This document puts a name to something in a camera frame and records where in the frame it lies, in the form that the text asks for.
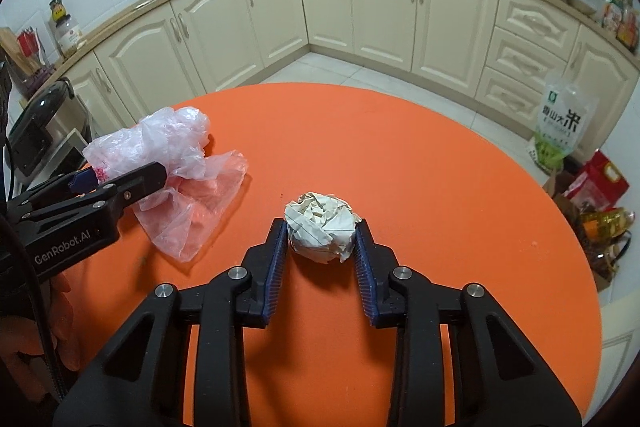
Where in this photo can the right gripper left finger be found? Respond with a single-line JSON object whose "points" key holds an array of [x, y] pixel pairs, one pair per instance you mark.
{"points": [[139, 377]]}

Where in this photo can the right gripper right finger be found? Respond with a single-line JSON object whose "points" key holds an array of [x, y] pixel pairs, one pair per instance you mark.
{"points": [[499, 377]]}

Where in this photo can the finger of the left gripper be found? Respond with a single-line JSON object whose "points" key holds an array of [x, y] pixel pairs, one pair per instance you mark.
{"points": [[83, 181], [116, 195]]}

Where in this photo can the red white plastic bag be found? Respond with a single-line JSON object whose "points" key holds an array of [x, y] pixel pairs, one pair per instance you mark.
{"points": [[181, 216]]}

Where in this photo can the white paper ball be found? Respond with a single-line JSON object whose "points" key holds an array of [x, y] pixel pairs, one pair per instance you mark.
{"points": [[321, 228]]}

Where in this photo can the lower kitchen cabinets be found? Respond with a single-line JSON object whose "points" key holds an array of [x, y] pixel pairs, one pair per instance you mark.
{"points": [[493, 56]]}

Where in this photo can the black rice cooker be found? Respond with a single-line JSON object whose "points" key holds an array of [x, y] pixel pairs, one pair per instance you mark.
{"points": [[50, 117]]}

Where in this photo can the white door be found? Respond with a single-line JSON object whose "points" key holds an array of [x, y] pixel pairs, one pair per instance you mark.
{"points": [[620, 346]]}

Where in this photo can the large glass jar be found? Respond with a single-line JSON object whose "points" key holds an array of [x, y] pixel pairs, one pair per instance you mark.
{"points": [[68, 35]]}

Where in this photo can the wooden cutting board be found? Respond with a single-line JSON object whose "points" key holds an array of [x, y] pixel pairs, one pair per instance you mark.
{"points": [[27, 65]]}

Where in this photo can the round orange table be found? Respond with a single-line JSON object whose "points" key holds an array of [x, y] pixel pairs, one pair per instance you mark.
{"points": [[449, 203]]}

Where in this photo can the cardboard box with groceries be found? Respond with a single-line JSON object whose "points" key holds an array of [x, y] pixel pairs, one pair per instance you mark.
{"points": [[605, 236]]}

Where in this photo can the red food bag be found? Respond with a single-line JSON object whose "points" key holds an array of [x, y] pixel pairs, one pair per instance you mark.
{"points": [[599, 184]]}

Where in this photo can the white green rice bag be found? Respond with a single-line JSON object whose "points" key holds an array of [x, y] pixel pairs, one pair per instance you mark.
{"points": [[564, 115]]}

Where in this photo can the condiment bottles group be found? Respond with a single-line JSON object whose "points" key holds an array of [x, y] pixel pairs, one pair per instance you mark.
{"points": [[621, 19]]}

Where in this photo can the red handled utensils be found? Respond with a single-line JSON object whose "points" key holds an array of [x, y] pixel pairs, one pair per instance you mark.
{"points": [[30, 44]]}

